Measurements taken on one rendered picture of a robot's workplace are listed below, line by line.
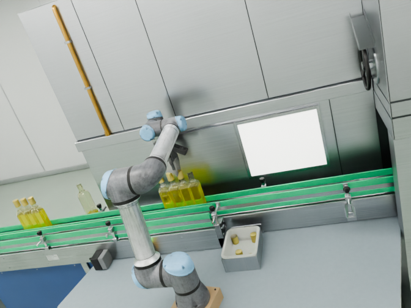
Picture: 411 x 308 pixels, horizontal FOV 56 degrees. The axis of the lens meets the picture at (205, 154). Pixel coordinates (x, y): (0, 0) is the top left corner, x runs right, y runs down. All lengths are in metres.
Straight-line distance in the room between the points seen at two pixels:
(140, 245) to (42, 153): 5.08
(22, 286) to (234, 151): 1.67
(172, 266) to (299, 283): 0.56
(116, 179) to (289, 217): 0.93
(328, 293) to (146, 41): 1.41
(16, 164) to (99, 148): 4.72
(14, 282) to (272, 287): 1.76
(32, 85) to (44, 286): 3.87
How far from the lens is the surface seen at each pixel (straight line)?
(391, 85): 1.61
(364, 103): 2.02
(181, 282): 1.64
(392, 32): 1.56
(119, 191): 1.54
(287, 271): 1.86
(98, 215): 2.46
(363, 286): 1.76
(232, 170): 2.13
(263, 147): 2.05
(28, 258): 2.68
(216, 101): 2.01
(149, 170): 1.50
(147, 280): 1.70
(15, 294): 3.02
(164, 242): 2.16
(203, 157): 2.12
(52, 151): 6.48
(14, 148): 6.85
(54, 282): 2.75
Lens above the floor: 1.99
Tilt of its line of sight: 23 degrees down
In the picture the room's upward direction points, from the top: 18 degrees counter-clockwise
